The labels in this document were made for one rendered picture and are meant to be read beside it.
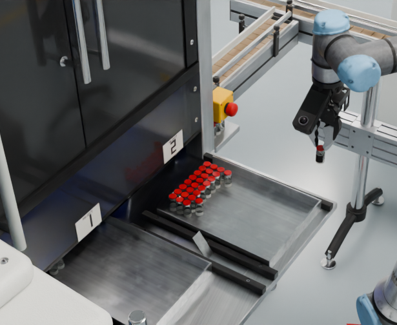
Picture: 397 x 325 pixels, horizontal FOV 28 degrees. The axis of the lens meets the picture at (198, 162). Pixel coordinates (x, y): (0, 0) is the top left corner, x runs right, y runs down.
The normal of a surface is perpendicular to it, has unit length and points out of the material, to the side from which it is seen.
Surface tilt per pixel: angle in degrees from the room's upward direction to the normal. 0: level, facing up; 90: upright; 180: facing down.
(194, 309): 0
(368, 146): 90
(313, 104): 33
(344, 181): 0
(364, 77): 94
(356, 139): 90
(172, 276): 0
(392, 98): 90
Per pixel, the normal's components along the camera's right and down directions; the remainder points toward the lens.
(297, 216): -0.04, -0.77
